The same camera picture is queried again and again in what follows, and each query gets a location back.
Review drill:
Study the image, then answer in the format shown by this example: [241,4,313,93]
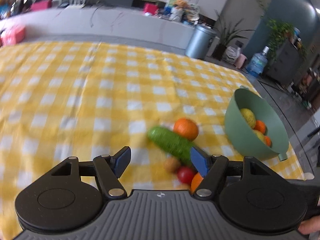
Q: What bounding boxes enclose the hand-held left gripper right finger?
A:
[190,147,278,198]

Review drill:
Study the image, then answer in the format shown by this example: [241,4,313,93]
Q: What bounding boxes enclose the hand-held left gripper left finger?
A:
[47,146,132,198]

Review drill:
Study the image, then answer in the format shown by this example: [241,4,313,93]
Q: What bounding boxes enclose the green colander bowl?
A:
[224,85,290,161]

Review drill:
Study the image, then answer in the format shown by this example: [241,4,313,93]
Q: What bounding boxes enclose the yellow-green pear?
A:
[239,108,257,129]
[252,129,266,144]

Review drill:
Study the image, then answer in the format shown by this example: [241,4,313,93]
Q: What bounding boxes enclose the person's right hand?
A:
[298,216,320,236]

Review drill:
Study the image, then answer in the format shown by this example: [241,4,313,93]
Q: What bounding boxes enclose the red cherry tomato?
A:
[177,166,196,184]

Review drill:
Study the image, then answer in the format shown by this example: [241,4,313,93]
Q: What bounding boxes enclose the green cucumber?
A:
[147,126,200,167]

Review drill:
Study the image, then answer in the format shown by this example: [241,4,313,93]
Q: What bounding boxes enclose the yellow checkered tablecloth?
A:
[0,41,307,240]

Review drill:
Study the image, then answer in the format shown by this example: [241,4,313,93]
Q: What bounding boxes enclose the white plastic bag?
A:
[222,46,242,64]

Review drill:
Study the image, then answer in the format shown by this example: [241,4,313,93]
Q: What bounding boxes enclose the long-leaf plant in black pot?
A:
[212,9,253,61]

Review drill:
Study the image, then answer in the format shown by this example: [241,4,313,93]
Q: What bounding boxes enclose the blue water jug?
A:
[246,46,272,78]

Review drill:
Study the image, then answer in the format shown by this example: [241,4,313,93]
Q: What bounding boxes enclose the grey round trash can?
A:
[185,24,218,60]

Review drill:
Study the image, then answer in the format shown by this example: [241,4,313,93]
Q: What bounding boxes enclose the dark grey cabinet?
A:
[264,39,302,86]

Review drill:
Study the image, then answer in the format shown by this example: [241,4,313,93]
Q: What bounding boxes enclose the white marble TV console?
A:
[0,4,198,56]

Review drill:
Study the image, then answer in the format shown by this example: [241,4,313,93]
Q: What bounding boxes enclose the trailing green plant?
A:
[266,18,295,63]

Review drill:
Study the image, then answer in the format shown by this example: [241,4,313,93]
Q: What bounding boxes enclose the small red box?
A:
[143,3,158,16]

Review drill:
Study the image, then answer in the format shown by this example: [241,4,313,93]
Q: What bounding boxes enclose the pink storage boxes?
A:
[1,25,26,46]

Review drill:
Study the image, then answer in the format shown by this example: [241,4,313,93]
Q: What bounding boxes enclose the white router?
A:
[67,0,88,8]

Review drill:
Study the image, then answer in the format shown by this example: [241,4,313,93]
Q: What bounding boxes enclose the flat pink box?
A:
[30,0,52,11]

